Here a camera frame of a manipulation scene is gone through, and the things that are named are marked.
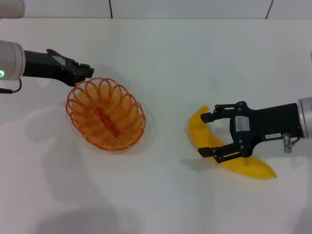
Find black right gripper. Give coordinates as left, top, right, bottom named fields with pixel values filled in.
left=197, top=100, right=303, bottom=165

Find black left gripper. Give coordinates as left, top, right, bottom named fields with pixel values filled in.
left=23, top=48, right=95, bottom=87

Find yellow banana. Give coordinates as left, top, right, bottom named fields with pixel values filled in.
left=189, top=105, right=277, bottom=180

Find orange wire basket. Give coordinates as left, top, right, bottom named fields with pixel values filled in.
left=65, top=77, right=147, bottom=152

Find metal connector plug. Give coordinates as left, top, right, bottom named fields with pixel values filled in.
left=282, top=132, right=302, bottom=154

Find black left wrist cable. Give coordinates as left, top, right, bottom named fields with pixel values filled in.
left=0, top=79, right=23, bottom=94

